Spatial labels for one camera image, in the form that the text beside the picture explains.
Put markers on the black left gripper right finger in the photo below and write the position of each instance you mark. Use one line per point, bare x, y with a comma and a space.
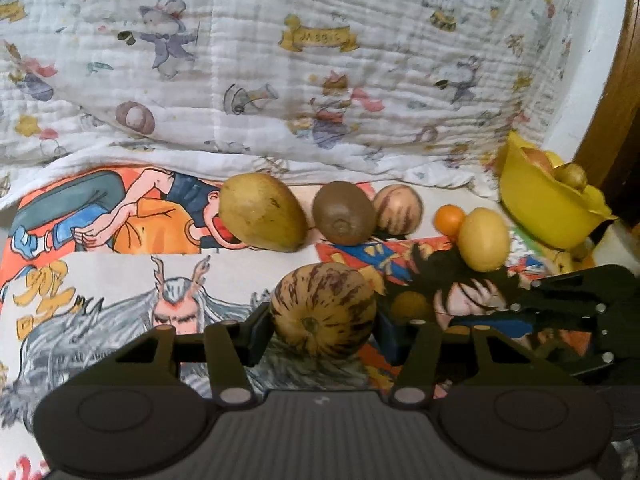
428, 355

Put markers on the large striped pepino melon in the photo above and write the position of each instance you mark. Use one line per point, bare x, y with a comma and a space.
323, 310

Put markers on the yellow lemon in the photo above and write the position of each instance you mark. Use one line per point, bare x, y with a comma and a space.
484, 240

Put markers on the small striped pepino melon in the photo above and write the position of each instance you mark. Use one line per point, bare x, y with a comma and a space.
399, 210

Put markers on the brown kiwi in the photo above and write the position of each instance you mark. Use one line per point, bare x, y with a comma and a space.
343, 213

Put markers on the small brown fruit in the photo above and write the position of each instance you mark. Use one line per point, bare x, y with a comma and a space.
408, 306

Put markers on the yellow fruit bowl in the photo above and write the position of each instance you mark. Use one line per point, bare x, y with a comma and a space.
552, 212

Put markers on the green pear in bowl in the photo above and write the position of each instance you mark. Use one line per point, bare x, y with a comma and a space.
571, 175

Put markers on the green mango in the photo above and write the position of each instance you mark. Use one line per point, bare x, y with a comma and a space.
262, 212

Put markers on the red apple in bowl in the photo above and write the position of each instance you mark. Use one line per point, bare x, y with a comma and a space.
539, 159

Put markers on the small orange tangerine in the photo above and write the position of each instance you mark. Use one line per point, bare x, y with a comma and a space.
448, 220

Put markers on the colourful anime print cloth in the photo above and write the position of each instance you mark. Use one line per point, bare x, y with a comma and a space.
66, 309

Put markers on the white cartoon print blanket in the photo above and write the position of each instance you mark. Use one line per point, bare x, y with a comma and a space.
423, 91

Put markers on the brown wooden door frame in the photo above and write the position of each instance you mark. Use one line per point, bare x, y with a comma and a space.
605, 147

